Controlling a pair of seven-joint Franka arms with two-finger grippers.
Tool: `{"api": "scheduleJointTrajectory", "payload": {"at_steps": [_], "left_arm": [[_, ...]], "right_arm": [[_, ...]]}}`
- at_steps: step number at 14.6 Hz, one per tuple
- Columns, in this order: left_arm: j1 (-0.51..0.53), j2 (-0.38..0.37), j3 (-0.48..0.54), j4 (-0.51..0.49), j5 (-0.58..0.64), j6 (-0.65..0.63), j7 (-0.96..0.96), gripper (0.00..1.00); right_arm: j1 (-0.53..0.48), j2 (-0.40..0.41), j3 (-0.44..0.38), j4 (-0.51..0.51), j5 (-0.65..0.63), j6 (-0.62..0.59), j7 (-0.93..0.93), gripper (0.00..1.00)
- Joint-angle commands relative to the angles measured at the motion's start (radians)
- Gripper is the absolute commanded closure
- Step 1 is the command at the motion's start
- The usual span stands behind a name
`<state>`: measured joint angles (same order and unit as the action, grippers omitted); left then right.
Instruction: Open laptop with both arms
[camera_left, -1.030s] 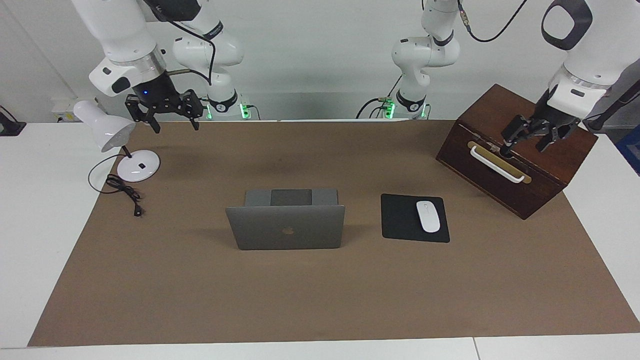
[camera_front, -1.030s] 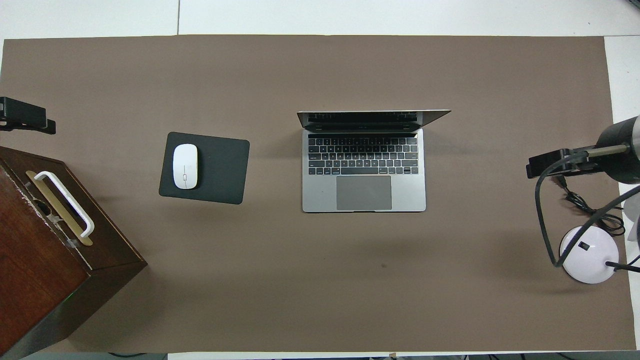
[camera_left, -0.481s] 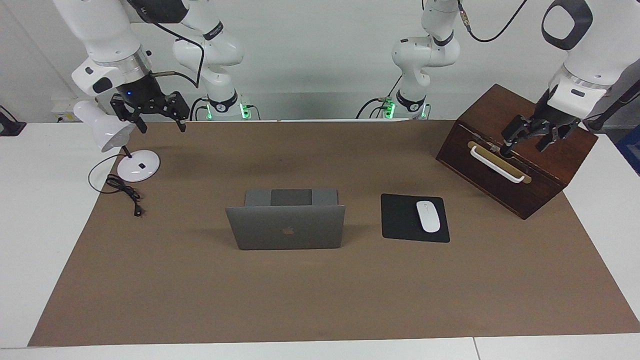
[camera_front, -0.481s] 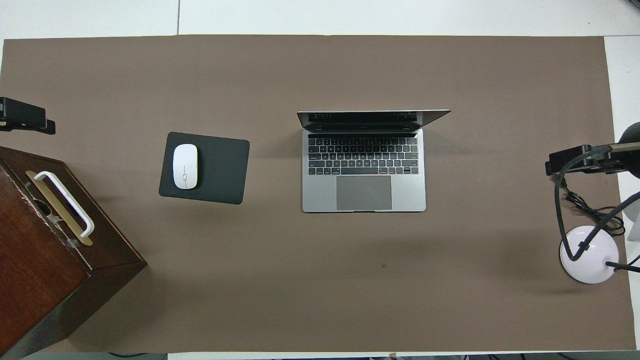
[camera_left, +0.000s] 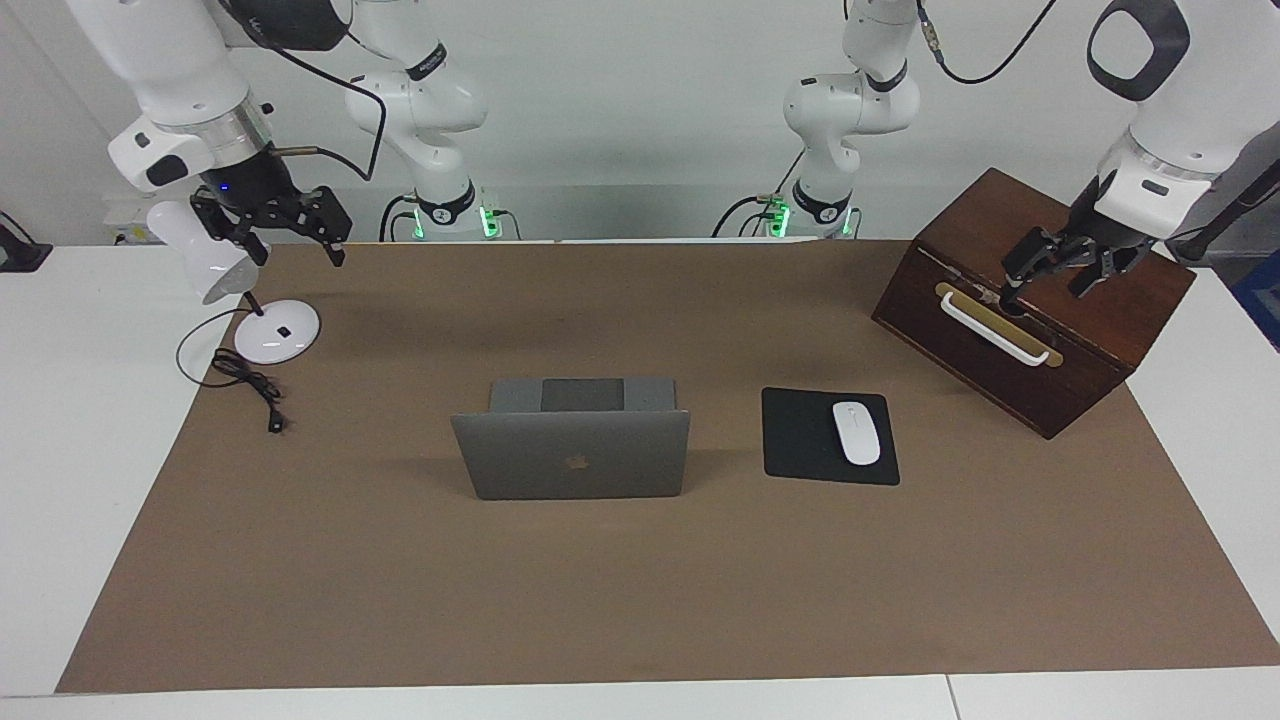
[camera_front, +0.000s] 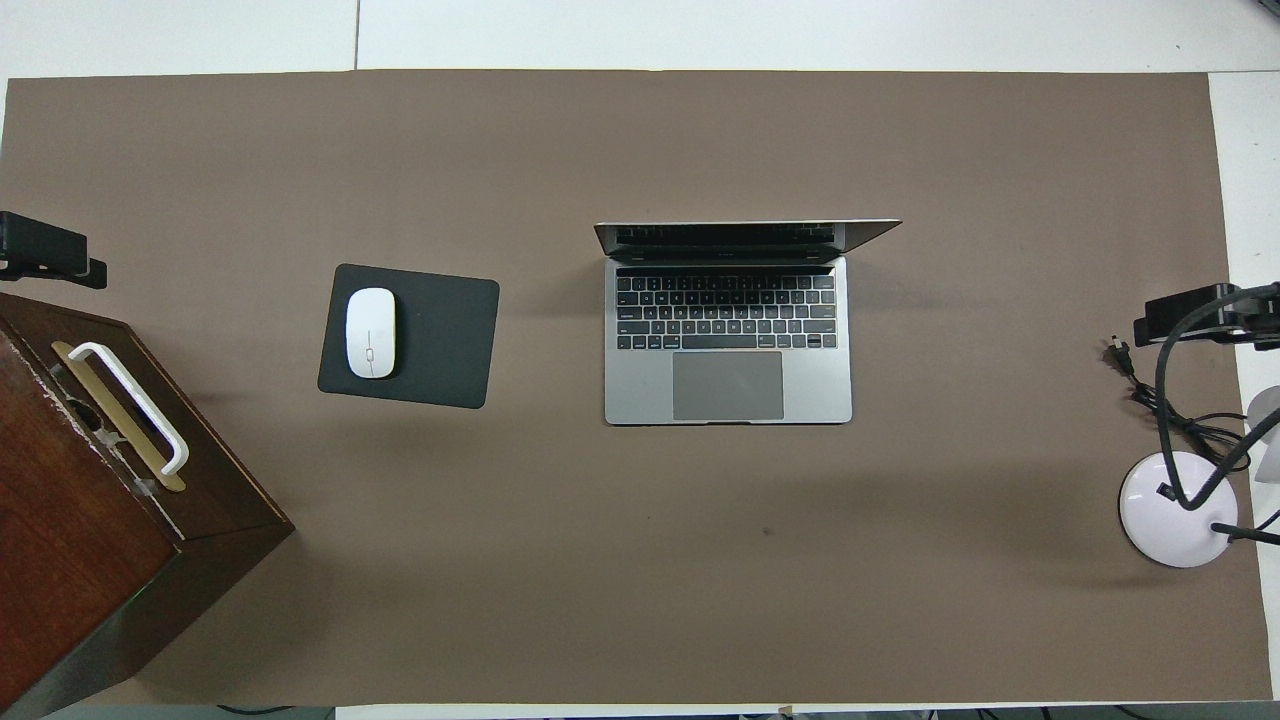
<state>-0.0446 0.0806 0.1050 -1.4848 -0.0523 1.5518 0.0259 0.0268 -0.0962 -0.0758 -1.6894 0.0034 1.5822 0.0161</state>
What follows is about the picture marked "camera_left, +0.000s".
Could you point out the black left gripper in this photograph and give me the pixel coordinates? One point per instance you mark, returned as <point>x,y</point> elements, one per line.
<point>1105,235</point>

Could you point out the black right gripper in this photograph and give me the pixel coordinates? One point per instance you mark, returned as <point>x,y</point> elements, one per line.
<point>255,195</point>

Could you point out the silver apple laptop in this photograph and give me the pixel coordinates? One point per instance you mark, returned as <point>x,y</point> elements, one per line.
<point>570,460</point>

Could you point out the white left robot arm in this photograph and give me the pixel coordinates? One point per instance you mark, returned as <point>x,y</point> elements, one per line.
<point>1190,110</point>

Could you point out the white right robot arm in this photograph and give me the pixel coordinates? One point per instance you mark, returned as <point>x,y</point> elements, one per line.
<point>160,60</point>

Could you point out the white desk lamp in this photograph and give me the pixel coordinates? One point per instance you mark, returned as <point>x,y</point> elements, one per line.
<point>280,335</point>

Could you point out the dark brown wooden box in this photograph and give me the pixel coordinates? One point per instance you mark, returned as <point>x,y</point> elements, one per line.
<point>960,365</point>

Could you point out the white power socket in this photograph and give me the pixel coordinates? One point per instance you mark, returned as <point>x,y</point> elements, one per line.
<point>125,225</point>

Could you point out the black stand leg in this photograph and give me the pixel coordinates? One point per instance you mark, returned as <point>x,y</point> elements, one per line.
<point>1240,200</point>

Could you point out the blue crate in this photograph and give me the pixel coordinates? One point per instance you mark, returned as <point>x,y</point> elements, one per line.
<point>1262,295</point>

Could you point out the white computer mouse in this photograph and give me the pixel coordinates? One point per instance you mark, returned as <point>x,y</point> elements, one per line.
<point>856,435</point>

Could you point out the black clamp base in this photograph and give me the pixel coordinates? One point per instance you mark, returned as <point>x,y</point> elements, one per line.
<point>20,255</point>

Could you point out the black mouse pad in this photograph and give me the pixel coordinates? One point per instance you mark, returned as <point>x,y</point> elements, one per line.
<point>800,440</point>

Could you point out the brown table mat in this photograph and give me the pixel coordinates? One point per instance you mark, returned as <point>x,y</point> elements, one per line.
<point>600,600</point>

